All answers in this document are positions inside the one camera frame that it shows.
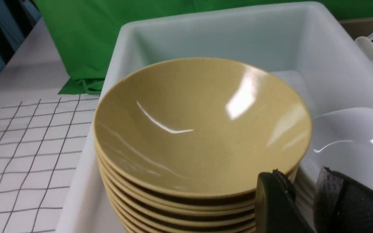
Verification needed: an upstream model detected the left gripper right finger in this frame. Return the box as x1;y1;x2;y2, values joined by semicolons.
313;167;373;233

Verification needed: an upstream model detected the stack of yellow bowls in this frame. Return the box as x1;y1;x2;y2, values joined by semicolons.
94;139;309;233

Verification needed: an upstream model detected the yellow noodle bowl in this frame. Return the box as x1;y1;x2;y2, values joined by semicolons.
93;58;312;199

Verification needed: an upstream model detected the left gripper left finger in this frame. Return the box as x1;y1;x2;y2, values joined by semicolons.
255;170;315;233

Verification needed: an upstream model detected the olive brown spoon bin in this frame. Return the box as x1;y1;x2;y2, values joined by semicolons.
339;17;373;40

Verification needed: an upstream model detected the large white plastic bin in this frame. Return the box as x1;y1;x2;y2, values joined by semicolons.
55;2;373;233

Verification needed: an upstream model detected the stack of white dishes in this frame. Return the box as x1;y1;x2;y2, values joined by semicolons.
294;107;373;228

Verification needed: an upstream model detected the green backdrop cloth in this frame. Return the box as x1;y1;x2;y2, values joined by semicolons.
35;0;373;95

